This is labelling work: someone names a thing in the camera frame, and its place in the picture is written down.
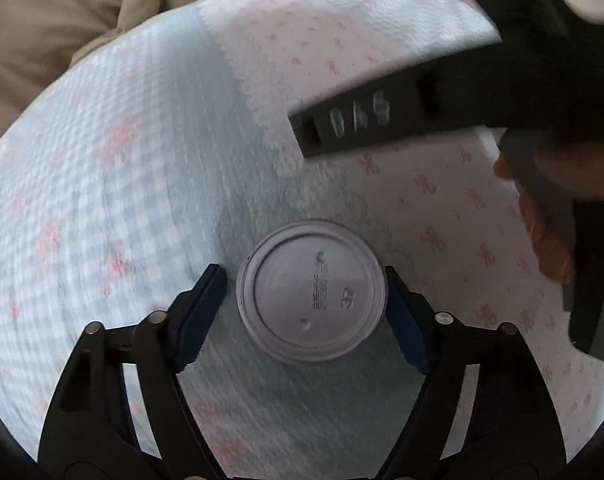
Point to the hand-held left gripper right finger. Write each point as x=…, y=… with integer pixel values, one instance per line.
x=407, y=325

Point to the person's right hand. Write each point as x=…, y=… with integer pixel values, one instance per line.
x=547, y=250

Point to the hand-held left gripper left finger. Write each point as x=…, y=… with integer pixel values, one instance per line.
x=201, y=320

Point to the blue pink printed blanket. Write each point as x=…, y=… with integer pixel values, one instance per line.
x=131, y=185

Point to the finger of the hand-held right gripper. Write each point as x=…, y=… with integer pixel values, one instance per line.
x=407, y=105

